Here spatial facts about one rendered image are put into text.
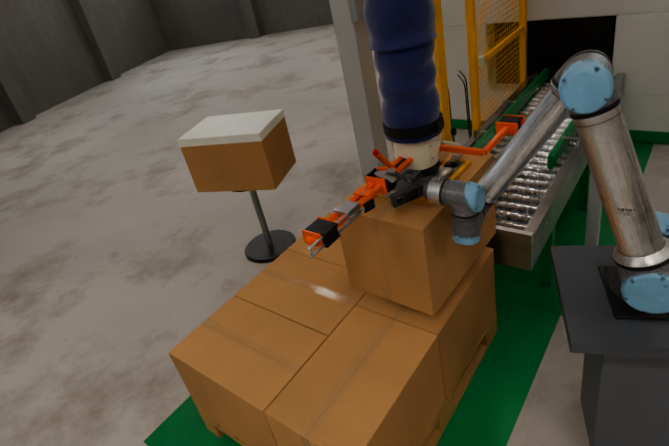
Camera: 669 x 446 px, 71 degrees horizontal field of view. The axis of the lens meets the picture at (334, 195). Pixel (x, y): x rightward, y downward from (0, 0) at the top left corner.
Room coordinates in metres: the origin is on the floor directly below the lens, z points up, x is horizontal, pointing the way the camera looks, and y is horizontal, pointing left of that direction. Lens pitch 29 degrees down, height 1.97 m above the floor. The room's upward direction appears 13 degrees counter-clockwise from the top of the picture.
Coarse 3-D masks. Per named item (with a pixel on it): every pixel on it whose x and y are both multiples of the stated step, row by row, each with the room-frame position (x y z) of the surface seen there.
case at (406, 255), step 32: (480, 160) 1.69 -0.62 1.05; (352, 192) 1.67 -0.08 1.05; (352, 224) 1.52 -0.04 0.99; (384, 224) 1.41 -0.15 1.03; (416, 224) 1.34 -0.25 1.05; (448, 224) 1.42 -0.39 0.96; (352, 256) 1.54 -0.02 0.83; (384, 256) 1.43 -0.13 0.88; (416, 256) 1.32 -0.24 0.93; (448, 256) 1.40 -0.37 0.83; (384, 288) 1.45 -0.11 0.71; (416, 288) 1.34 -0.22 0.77; (448, 288) 1.39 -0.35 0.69
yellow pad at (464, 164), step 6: (444, 162) 1.71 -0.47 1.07; (450, 162) 1.64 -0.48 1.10; (462, 162) 1.66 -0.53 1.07; (468, 162) 1.66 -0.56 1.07; (456, 168) 1.63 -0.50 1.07; (462, 168) 1.63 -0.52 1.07; (450, 174) 1.59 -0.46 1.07; (456, 174) 1.59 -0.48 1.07; (420, 198) 1.47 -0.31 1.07; (426, 204) 1.45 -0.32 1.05; (432, 204) 1.44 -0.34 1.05
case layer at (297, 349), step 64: (320, 256) 1.99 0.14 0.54; (256, 320) 1.62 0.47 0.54; (320, 320) 1.53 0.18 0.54; (384, 320) 1.44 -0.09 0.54; (448, 320) 1.37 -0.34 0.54; (192, 384) 1.48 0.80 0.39; (256, 384) 1.26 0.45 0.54; (320, 384) 1.20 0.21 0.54; (384, 384) 1.13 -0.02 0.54; (448, 384) 1.33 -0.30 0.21
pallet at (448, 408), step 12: (492, 324) 1.69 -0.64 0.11; (492, 336) 1.69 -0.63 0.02; (480, 348) 1.63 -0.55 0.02; (468, 360) 1.48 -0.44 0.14; (480, 360) 1.57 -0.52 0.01; (468, 372) 1.51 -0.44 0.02; (456, 384) 1.38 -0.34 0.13; (468, 384) 1.46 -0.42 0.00; (456, 396) 1.40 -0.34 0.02; (444, 408) 1.28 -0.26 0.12; (204, 420) 1.53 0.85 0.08; (444, 420) 1.28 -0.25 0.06; (216, 432) 1.48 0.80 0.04; (228, 432) 1.39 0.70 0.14; (432, 432) 1.26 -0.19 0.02; (240, 444) 1.35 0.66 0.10; (432, 444) 1.20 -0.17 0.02
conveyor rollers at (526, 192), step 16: (544, 96) 3.44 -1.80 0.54; (528, 112) 3.18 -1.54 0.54; (560, 128) 2.80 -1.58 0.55; (544, 144) 2.68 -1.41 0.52; (544, 160) 2.44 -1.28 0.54; (560, 160) 2.39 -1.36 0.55; (528, 176) 2.33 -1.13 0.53; (544, 176) 2.27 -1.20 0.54; (512, 192) 2.22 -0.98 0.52; (528, 192) 2.16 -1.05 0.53; (544, 192) 2.11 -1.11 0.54; (496, 208) 2.10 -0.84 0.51; (512, 208) 2.04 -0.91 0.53; (528, 208) 1.99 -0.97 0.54; (496, 224) 1.93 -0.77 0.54; (512, 224) 1.89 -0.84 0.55
